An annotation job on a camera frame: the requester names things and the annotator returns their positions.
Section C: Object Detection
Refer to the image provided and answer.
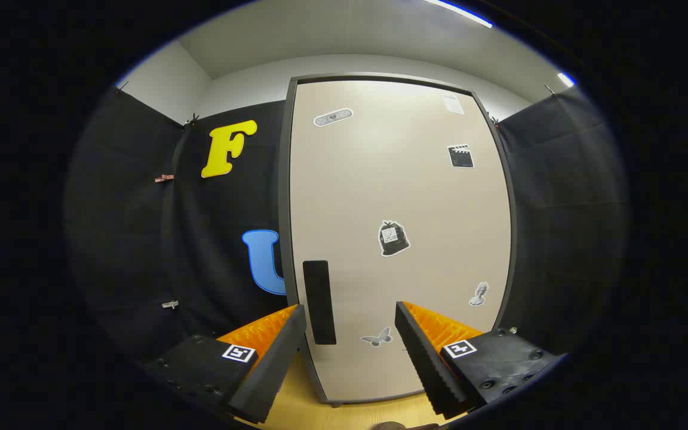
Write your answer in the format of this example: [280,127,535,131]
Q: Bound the long ceiling light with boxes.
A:
[425,0,494,29]

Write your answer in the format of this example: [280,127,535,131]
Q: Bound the grey shoe cabinet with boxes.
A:
[277,73,518,408]

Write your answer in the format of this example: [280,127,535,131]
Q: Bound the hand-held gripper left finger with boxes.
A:
[141,303,308,425]

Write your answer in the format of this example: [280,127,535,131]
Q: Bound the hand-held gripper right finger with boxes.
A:
[395,300,563,419]

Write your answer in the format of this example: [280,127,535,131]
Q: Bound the beige shoe cabinet door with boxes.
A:
[289,81,512,404]

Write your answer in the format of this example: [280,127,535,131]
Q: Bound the black door handle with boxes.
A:
[302,260,337,346]

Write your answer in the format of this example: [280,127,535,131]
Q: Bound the black backdrop cloth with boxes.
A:
[63,84,628,371]

